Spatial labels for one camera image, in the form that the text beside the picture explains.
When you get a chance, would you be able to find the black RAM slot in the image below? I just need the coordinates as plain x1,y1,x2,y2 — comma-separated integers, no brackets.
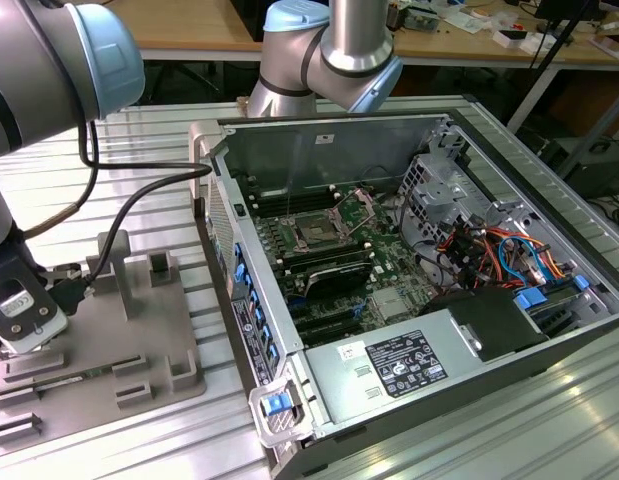
251,192,341,215
248,180,338,202

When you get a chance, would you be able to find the CPU socket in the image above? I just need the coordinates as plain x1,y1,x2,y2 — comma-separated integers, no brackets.
288,212,341,252

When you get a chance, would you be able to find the black expansion slot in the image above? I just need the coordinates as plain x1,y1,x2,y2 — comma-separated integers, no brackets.
295,319,364,347
290,306,359,335

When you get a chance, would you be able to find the green RAM stick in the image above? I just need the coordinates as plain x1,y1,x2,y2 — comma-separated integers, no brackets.
34,365,115,396

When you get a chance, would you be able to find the grey parts rack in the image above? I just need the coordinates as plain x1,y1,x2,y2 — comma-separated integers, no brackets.
0,230,208,447

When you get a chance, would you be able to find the open black PC case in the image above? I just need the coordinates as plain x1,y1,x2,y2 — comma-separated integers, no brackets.
188,94,619,480

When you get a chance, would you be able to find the black installed RAM module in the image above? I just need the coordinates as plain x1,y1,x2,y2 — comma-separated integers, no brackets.
281,238,373,267

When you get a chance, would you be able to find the grey power supply unit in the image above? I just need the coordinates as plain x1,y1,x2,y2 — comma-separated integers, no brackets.
303,307,484,426

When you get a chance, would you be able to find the green motherboard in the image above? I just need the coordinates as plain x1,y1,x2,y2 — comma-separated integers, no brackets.
246,174,440,347

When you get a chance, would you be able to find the silver chipset heatsink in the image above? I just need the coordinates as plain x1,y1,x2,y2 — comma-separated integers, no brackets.
371,287,411,322

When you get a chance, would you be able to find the perforated metal drive cage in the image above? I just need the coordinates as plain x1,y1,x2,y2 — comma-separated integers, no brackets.
396,152,496,251

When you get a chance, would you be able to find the wooden desk with clutter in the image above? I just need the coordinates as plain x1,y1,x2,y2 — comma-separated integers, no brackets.
388,0,619,69

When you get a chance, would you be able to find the large blue carrier tab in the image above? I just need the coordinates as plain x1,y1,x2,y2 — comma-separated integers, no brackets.
515,287,548,314

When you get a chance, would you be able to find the white box on desk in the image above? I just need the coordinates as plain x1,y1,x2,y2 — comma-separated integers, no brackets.
492,28,543,54

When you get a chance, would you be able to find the black slanted pole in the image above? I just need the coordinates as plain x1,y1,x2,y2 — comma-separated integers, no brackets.
527,8,579,70

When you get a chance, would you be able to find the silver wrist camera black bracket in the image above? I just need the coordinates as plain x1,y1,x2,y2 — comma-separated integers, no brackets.
0,277,69,357

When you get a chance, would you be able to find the black camera cable with plug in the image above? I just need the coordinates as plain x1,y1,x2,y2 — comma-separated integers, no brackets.
42,149,214,317

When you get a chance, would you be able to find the plain grey case handle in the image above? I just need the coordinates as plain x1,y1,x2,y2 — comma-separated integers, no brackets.
188,121,231,202

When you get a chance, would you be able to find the grey case handle blue latch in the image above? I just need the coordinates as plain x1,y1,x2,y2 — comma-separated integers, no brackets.
248,378,316,449

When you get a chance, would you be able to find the metal socket cover frame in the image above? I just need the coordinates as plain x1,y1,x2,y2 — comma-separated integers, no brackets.
330,187,379,237

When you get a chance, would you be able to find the black wire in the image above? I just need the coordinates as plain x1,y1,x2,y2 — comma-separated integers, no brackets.
397,193,461,292

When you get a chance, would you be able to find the black air duct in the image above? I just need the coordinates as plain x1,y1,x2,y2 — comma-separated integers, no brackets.
421,287,551,364

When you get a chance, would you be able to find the blue wire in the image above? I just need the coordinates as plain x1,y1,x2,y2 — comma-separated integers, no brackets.
497,234,548,290

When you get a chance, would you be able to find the orange wire bundle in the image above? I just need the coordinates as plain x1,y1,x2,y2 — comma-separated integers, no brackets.
476,227,573,282

